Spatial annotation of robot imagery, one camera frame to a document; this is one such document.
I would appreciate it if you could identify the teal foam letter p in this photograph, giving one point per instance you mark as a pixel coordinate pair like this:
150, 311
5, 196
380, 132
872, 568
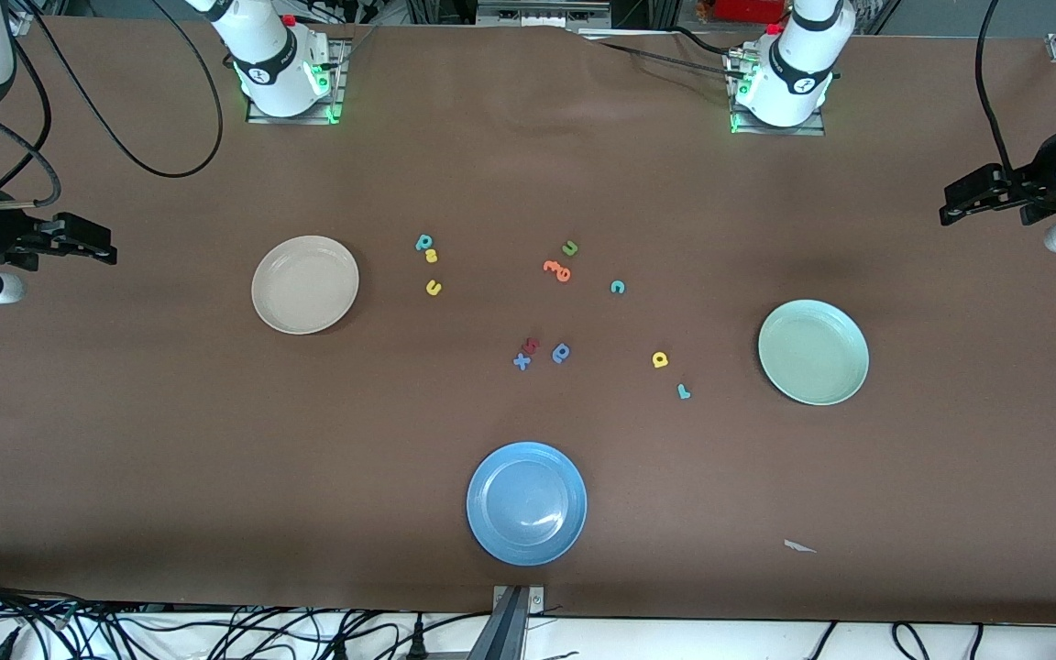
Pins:
422, 242

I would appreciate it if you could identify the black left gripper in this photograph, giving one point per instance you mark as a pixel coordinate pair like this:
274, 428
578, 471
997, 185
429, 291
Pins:
1029, 186

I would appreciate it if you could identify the beige brown plate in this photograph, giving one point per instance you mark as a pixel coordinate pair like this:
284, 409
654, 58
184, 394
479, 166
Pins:
305, 285

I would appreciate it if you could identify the white paper scrap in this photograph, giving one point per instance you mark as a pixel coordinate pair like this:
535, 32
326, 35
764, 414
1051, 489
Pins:
796, 546

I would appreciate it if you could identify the grey aluminium profile with bracket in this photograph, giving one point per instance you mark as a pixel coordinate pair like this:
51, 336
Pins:
508, 632

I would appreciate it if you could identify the blue plate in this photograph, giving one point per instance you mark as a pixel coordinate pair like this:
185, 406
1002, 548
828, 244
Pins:
526, 504

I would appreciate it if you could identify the red box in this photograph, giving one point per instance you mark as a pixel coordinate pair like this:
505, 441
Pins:
748, 9

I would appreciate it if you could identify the brown paper table cover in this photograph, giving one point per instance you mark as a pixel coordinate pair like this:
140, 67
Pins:
528, 137

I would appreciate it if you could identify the blue foam letter a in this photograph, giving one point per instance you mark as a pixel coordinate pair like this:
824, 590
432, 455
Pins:
557, 357

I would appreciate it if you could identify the light green plate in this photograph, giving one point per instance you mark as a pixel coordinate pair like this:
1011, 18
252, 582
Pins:
813, 353

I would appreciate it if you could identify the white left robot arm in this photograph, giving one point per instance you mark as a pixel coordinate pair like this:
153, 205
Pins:
798, 64

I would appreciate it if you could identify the black power plug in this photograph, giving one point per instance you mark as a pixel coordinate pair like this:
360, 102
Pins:
340, 647
416, 643

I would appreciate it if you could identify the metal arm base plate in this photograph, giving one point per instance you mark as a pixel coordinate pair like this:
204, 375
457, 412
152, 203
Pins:
337, 82
775, 131

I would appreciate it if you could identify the grey metal rack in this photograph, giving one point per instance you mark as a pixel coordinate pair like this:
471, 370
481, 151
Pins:
542, 11

